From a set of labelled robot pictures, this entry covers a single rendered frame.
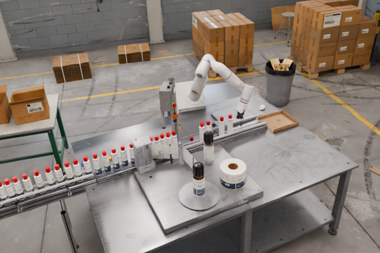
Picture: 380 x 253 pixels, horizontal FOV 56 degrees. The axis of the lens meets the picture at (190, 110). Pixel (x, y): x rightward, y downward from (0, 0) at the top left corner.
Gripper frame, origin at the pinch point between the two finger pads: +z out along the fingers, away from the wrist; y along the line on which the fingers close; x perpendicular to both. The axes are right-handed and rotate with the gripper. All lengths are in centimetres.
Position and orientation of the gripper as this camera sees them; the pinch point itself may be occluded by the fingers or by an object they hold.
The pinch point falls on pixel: (238, 116)
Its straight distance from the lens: 334.9
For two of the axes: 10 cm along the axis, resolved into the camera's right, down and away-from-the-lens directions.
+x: 8.6, 0.6, 5.0
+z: -2.7, 9.0, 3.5
